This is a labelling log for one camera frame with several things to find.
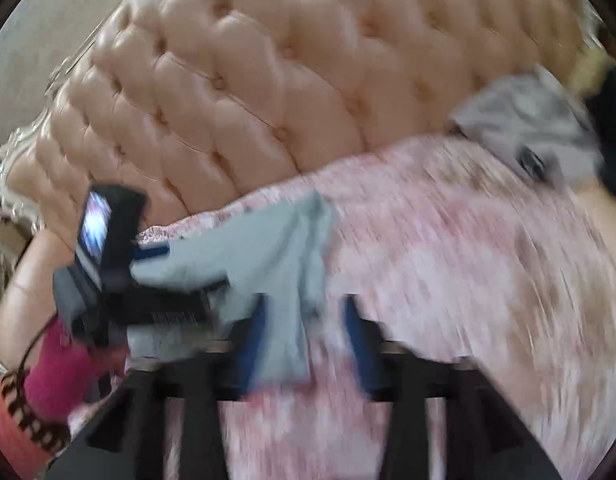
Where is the black garment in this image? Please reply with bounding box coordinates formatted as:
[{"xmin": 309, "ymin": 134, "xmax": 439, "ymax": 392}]
[{"xmin": 582, "ymin": 67, "xmax": 616, "ymax": 206}]

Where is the pink floral blanket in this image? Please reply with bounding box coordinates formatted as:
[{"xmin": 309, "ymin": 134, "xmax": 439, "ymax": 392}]
[{"xmin": 68, "ymin": 135, "xmax": 616, "ymax": 480}]

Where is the grey garment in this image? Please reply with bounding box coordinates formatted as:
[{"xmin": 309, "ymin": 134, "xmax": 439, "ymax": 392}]
[{"xmin": 448, "ymin": 65, "xmax": 608, "ymax": 191}]

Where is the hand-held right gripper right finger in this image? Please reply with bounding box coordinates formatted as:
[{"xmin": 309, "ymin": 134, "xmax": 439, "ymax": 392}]
[{"xmin": 343, "ymin": 295, "xmax": 563, "ymax": 480}]

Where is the peach tufted leather sofa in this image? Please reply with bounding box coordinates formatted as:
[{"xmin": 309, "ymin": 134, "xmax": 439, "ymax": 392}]
[{"xmin": 0, "ymin": 0, "xmax": 613, "ymax": 371}]

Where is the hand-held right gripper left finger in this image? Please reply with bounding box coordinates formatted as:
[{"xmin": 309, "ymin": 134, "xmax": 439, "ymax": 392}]
[{"xmin": 48, "ymin": 295, "xmax": 269, "ymax": 480}]

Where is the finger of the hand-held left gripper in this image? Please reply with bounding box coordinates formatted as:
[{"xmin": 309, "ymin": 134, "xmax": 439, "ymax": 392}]
[
  {"xmin": 108, "ymin": 281, "xmax": 212, "ymax": 330},
  {"xmin": 133, "ymin": 241, "xmax": 170, "ymax": 264}
]

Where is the light blue shirt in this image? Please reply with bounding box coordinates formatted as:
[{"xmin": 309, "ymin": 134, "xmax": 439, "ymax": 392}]
[{"xmin": 130, "ymin": 191, "xmax": 339, "ymax": 383}]

